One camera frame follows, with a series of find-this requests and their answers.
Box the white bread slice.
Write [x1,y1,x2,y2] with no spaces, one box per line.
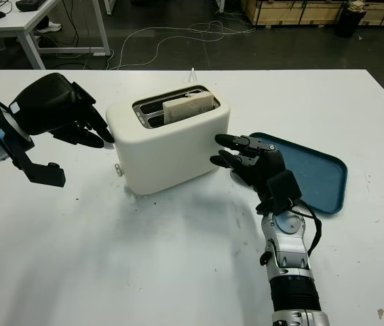
[162,90,214,125]

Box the black waste bin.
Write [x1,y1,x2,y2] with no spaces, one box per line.
[334,1,368,39]

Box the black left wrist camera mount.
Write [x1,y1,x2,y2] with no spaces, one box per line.
[7,135,67,186]

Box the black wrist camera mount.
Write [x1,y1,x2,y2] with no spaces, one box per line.
[7,135,67,186]
[265,170,303,214]

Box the white shoe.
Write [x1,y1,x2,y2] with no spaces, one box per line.
[37,20,61,35]

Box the white two-slot toaster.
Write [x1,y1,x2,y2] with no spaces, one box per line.
[103,84,232,196]

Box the wooden crate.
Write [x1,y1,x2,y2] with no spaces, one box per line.
[241,0,384,26]

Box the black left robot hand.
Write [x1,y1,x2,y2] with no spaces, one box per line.
[8,72,115,149]

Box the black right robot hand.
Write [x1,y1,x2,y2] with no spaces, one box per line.
[210,134,286,213]

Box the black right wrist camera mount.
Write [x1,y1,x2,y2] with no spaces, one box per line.
[265,170,303,214]

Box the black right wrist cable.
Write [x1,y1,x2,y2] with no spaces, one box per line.
[290,198,324,257]

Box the white office desk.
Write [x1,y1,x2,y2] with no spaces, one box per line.
[0,0,110,71]

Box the black hanging desk cable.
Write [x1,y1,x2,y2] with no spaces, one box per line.
[62,0,81,47]

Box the white floor cable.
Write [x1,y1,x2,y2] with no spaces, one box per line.
[109,19,257,71]

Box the blue rectangular tray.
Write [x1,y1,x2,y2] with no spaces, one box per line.
[235,131,349,215]

